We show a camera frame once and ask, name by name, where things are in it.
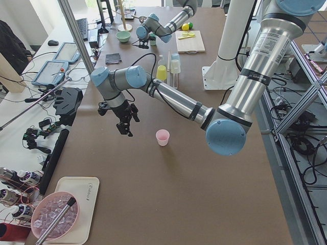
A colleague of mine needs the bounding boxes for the white wire cup holder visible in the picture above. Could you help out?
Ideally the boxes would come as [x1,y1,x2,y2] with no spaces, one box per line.
[157,52,179,89]

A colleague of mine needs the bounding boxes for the yellow plastic cup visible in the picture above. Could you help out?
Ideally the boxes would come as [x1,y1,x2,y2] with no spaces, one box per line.
[156,65,167,81]

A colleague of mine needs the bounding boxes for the grey folded cloth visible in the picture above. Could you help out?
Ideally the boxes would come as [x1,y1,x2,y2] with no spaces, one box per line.
[105,53,121,64]

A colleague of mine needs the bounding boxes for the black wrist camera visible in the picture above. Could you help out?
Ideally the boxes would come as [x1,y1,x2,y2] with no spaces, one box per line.
[98,101,112,116]

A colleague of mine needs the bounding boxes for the aluminium frame post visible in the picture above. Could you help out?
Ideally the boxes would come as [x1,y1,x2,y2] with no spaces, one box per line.
[58,0,94,75]

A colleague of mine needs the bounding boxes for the black small box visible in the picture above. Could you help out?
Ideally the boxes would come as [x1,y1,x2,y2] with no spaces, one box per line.
[88,29,100,48]

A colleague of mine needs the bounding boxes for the yellow lemon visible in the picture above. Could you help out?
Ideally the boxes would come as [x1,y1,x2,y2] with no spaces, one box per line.
[181,23,190,31]

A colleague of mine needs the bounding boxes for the wooden cutting board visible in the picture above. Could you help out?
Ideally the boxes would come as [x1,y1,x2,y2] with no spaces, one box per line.
[175,31,205,54]

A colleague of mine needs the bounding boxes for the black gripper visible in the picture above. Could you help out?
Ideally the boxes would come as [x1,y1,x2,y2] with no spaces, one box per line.
[139,33,149,43]
[111,100,139,137]

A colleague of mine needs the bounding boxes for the white plastic cup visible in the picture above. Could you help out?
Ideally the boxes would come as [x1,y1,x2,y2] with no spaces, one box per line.
[170,59,181,74]

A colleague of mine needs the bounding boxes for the cream plastic tray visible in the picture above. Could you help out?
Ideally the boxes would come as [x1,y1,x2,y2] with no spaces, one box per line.
[44,177,100,244]

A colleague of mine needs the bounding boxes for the mint green bowl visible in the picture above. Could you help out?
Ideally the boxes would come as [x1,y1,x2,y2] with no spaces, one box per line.
[116,31,131,43]

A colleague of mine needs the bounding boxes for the yellow plastic knife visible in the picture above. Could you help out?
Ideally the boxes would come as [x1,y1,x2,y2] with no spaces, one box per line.
[178,35,196,40]

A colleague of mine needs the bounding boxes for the black computer mouse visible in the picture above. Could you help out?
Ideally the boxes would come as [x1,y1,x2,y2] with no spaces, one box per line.
[48,39,59,46]

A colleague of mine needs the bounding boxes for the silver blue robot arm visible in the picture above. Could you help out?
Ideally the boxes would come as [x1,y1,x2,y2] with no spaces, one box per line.
[136,0,198,43]
[90,1,324,156]

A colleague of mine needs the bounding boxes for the light blue plastic cup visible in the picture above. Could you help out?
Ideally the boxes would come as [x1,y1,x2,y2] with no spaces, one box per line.
[171,53,180,60]

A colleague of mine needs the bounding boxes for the silver tongs in bowl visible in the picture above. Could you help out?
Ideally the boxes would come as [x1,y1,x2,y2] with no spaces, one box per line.
[35,197,76,245]

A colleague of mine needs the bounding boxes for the blue teach pendant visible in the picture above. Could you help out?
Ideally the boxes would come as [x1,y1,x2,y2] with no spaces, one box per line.
[53,42,80,64]
[31,61,69,86]

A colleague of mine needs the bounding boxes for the pink bowl of ice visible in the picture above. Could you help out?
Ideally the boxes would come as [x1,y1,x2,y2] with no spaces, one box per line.
[31,191,79,241]

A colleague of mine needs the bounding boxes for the wooden mug tree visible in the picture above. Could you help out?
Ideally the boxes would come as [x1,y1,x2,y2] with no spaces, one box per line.
[114,0,133,32]

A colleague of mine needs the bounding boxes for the black keyboard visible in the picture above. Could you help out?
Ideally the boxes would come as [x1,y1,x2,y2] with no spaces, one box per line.
[76,18,88,40]

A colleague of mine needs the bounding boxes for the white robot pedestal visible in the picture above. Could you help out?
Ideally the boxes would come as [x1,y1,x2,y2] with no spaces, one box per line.
[202,0,256,90]

